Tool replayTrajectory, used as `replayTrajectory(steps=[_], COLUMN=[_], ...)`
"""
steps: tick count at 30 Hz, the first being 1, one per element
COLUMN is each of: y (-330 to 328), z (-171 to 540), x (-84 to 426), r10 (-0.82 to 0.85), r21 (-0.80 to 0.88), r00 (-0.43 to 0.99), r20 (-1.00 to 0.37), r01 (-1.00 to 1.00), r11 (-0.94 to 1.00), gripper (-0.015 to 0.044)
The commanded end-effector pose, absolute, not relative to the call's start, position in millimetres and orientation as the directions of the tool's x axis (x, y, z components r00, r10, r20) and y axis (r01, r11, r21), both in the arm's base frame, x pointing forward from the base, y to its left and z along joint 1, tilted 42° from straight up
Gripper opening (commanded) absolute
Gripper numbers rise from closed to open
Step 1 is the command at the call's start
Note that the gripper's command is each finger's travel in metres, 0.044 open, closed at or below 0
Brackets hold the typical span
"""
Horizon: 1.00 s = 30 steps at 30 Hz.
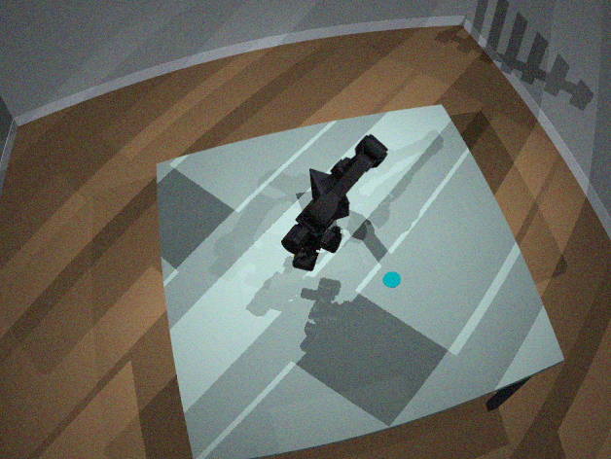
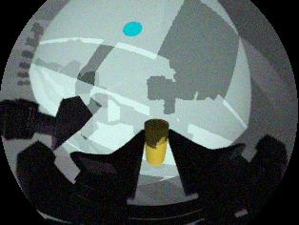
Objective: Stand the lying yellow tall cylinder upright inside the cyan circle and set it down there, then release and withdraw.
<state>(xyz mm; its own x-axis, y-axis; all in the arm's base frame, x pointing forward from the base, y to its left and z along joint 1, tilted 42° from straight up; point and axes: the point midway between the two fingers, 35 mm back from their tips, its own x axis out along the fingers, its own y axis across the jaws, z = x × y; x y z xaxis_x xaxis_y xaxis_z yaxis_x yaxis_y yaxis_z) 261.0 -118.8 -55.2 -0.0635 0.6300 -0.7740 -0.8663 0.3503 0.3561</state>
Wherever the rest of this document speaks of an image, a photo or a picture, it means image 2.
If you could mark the cyan circle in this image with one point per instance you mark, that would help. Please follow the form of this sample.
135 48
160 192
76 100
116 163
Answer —
132 29

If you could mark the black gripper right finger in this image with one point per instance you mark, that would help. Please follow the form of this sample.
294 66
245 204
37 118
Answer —
196 163

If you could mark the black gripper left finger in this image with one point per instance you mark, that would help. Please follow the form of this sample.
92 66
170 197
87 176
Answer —
123 165

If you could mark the yellow cylinder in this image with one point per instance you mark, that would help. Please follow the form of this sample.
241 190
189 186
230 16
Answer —
156 140

